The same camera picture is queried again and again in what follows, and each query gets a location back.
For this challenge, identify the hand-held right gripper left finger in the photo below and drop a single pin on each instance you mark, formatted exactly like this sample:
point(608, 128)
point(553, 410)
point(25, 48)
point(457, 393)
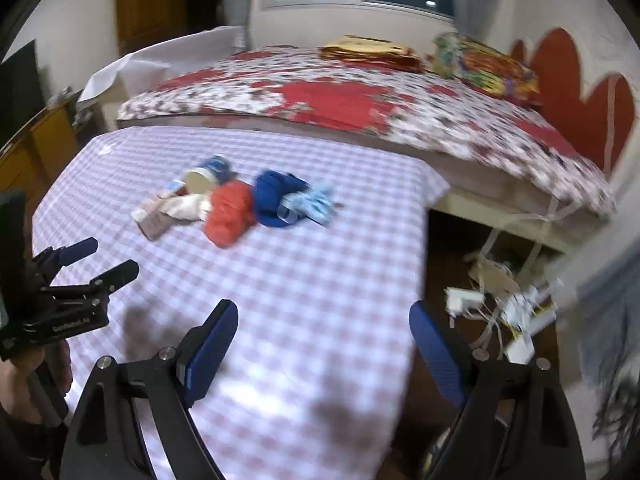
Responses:
point(210, 355)

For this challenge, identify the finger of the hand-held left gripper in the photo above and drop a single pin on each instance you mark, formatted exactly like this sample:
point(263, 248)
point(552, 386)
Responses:
point(112, 275)
point(77, 251)

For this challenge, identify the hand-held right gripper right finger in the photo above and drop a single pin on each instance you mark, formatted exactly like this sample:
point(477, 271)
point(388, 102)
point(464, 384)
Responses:
point(437, 355)

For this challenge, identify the wooden toy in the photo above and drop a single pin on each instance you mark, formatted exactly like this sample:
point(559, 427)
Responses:
point(152, 220)

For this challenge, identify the white wad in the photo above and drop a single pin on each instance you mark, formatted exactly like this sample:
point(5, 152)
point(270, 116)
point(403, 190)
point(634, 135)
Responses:
point(187, 206)

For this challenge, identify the blue patterned paper cup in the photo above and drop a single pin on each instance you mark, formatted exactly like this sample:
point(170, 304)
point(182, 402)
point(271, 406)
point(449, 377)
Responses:
point(200, 181)

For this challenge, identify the orange yarn ball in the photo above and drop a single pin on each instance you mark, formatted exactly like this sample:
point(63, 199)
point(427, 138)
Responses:
point(230, 215)

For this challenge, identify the blue yarn ball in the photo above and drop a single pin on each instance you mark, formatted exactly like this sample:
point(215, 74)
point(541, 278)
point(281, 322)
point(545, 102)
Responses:
point(270, 195)

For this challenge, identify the person's left hand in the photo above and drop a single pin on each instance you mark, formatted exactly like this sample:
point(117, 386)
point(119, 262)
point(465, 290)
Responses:
point(15, 390)

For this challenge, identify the white power strip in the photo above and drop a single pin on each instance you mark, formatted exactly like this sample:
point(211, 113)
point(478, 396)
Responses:
point(465, 300)

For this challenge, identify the flat white router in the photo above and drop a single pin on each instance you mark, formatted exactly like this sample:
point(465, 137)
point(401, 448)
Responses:
point(520, 347)

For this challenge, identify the upright white router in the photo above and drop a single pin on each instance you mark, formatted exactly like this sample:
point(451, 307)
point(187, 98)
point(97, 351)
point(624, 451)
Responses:
point(520, 307)

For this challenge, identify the pink checkered tablecloth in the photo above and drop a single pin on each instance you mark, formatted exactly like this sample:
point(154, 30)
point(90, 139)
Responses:
point(300, 310)

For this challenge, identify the wooden side cabinet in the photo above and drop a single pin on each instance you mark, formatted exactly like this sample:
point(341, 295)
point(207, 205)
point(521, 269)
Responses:
point(40, 145)

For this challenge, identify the long grey patterned curtain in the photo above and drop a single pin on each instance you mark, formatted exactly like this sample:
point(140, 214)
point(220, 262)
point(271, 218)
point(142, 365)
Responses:
point(605, 320)

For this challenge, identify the black flat screen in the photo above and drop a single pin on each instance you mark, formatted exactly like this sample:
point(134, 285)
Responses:
point(17, 85)

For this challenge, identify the dark blurry strands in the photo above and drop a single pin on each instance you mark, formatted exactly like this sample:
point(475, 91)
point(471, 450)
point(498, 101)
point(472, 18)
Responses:
point(617, 405)

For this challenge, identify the white plastic sheet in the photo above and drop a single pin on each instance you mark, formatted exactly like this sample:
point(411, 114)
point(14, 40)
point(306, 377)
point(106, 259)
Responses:
point(150, 65)

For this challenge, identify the brown wooden door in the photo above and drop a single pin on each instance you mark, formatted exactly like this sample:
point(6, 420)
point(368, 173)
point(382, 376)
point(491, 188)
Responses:
point(150, 5)

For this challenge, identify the colourful printed pillow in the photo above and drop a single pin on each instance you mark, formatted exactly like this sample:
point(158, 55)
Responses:
point(480, 65)

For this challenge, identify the red heart headboard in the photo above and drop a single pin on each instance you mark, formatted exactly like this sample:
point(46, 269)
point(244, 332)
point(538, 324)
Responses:
point(560, 75)

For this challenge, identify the yellow red folded blanket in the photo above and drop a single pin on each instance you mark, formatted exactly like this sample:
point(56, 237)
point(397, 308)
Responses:
point(370, 52)

